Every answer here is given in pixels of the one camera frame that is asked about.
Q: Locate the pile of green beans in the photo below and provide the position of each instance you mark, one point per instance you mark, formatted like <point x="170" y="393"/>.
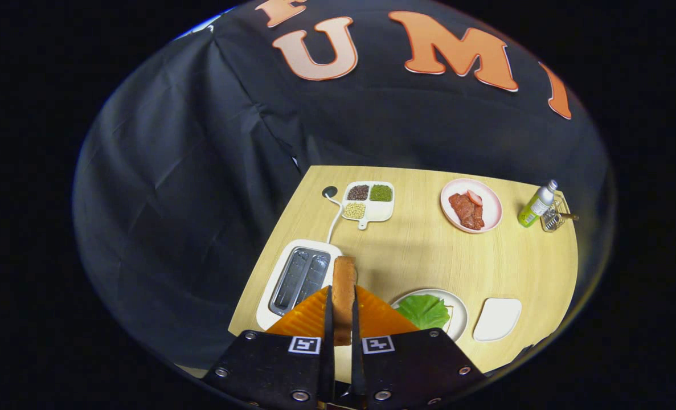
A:
<point x="381" y="192"/>

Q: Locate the toasted bread slice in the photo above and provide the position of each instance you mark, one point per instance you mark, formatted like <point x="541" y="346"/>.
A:
<point x="344" y="296"/>

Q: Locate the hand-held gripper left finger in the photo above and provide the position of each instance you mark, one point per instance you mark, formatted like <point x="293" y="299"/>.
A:
<point x="275" y="370"/>

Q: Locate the pile of dark beans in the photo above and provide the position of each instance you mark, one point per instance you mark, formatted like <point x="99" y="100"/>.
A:
<point x="357" y="192"/>

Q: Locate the green lettuce leaf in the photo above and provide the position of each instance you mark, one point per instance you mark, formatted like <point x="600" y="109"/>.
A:
<point x="423" y="312"/>

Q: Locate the pile of yellow beans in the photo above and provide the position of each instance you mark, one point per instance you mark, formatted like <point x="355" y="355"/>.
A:
<point x="354" y="210"/>

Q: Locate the white toaster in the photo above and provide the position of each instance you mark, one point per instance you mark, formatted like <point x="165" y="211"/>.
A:
<point x="272" y="304"/>

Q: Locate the small white square plate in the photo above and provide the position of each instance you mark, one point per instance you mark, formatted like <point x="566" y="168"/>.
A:
<point x="497" y="319"/>

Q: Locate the white divided dish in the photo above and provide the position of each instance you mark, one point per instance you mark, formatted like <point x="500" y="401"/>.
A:
<point x="379" y="212"/>

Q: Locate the round white plate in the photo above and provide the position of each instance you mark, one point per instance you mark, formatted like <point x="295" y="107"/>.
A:
<point x="460" y="322"/>

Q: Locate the pink sausage slice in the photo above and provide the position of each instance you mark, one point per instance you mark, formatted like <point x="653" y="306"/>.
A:
<point x="475" y="197"/>

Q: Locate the red meat slab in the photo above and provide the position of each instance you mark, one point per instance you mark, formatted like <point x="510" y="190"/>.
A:
<point x="464" y="212"/>

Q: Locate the white bread slice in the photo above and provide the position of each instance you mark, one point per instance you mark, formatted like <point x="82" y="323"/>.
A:
<point x="449" y="314"/>

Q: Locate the silver bottle with green label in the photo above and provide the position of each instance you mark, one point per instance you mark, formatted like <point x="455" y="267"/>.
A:
<point x="534" y="208"/>

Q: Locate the pink plate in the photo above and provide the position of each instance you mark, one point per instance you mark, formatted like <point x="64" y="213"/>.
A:
<point x="490" y="213"/>

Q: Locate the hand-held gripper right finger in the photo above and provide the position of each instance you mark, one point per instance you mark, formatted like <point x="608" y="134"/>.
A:
<point x="412" y="370"/>

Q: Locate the wooden utensils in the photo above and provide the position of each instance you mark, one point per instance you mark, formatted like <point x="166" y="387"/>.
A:
<point x="570" y="216"/>

